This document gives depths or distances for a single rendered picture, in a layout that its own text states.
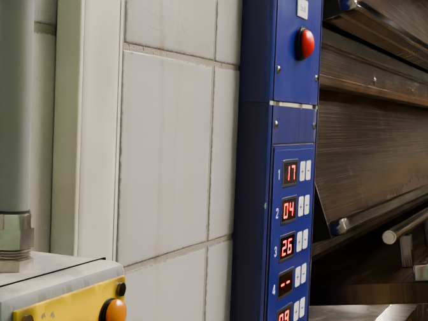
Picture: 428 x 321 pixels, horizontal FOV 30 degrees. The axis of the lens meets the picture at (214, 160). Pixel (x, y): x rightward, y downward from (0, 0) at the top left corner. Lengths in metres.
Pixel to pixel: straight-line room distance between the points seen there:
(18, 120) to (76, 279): 0.08
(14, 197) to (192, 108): 0.28
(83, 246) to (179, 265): 0.17
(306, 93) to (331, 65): 0.22
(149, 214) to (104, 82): 0.13
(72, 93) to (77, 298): 0.14
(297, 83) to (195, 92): 0.18
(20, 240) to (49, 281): 0.03
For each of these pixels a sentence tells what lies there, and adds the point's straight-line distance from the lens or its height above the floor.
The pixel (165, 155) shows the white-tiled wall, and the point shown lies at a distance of 0.59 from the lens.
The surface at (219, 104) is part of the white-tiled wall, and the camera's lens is 0.68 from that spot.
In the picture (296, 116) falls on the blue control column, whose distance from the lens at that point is 0.79.
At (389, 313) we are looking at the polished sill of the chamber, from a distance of 1.79.
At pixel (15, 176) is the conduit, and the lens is 0.37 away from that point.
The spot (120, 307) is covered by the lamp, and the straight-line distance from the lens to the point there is 0.39.
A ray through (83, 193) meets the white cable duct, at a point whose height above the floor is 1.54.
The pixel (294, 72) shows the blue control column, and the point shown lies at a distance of 0.78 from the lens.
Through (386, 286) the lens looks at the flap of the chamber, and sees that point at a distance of 0.94.
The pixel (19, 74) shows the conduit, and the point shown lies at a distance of 0.37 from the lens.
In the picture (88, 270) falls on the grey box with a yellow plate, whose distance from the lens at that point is 0.39.
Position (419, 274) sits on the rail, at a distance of 0.93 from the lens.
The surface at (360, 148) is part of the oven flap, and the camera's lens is 1.23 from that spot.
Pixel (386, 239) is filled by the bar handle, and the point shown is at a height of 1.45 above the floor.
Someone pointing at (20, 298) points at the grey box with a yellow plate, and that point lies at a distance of 0.34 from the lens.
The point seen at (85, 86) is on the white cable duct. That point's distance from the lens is 0.46.
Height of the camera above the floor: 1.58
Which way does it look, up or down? 3 degrees down
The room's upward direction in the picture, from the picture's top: 2 degrees clockwise
